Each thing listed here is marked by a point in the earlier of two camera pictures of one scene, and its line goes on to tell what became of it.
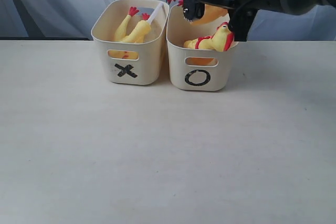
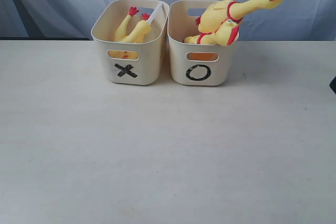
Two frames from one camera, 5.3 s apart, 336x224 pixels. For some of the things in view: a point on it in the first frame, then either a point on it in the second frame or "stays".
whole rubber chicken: [211, 13] -> [219, 23]
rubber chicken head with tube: [155, 13] stays
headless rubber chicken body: [137, 35] stays
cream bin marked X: [142, 63] stays
